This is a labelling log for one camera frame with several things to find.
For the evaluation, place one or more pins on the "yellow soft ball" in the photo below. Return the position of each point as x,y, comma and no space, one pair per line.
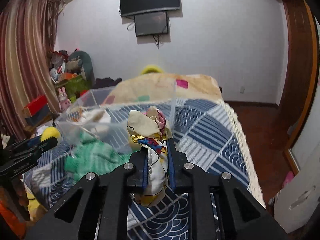
51,132

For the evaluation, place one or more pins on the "white drawstring pouch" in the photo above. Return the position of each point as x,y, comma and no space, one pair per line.
95,121

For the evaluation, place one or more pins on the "wooden room door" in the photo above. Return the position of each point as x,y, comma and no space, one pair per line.
302,67

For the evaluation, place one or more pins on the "green knitted cloth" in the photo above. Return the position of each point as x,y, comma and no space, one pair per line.
93,155

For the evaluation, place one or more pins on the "cartoon print cream cloth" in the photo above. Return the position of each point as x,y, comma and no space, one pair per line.
151,131

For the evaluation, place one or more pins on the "clear plastic storage box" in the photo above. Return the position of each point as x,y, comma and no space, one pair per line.
115,114

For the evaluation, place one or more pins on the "pink bunny plush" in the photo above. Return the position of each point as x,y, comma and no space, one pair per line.
64,101

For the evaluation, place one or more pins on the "white sliding wardrobe door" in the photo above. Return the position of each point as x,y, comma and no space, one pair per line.
308,138

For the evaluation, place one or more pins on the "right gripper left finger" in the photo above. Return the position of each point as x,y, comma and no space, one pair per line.
96,206

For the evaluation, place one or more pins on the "green cardboard box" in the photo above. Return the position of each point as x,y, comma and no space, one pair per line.
73,87

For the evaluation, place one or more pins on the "dark purple cloth pile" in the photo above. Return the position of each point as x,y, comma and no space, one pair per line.
106,82

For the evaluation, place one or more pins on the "blue white patterned tablecloth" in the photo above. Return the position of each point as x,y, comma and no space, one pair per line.
208,133

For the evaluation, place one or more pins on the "striped brown curtain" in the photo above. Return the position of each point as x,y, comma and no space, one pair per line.
28,35

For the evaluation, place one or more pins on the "red box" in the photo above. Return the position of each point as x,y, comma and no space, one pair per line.
34,106

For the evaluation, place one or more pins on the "grey green plush toy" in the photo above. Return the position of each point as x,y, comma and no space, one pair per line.
79,62

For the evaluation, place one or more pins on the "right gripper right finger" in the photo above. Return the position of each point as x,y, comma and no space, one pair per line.
220,207

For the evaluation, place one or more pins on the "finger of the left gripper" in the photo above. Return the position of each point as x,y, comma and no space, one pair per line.
15,163
23,145

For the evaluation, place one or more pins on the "beige plush blanket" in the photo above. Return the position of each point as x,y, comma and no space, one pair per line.
164,86

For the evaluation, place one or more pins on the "small wall monitor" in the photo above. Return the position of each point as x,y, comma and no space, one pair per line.
153,23

